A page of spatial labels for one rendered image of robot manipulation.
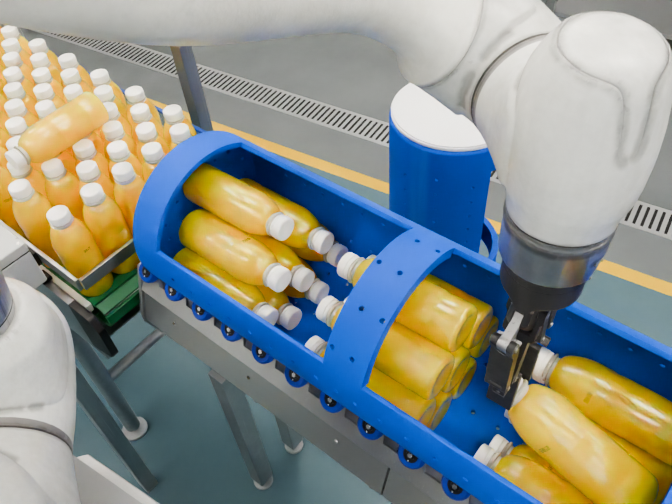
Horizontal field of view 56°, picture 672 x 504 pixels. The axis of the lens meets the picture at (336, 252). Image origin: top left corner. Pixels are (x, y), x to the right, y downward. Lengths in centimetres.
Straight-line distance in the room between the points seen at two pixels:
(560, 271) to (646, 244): 216
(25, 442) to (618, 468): 62
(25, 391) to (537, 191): 53
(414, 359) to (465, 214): 65
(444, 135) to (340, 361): 65
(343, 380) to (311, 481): 118
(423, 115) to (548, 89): 95
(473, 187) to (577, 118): 95
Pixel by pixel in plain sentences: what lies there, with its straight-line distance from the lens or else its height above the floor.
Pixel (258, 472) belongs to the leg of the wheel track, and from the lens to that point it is 189.
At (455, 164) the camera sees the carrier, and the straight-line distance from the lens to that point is 132.
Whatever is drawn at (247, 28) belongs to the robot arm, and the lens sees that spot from 37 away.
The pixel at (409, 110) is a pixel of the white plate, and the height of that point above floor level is 104.
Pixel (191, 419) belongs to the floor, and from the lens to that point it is 216.
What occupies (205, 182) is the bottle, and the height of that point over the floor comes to 119.
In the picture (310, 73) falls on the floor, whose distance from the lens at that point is 350.
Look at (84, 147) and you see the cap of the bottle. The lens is 134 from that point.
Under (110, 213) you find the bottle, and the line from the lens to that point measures 124.
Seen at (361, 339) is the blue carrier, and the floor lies 119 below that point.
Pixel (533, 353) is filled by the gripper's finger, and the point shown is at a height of 124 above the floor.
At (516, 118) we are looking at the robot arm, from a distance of 47.
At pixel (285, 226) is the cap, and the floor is 116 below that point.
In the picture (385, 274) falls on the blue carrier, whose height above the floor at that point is 123.
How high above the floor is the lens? 185
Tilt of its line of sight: 48 degrees down
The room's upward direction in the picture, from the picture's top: 6 degrees counter-clockwise
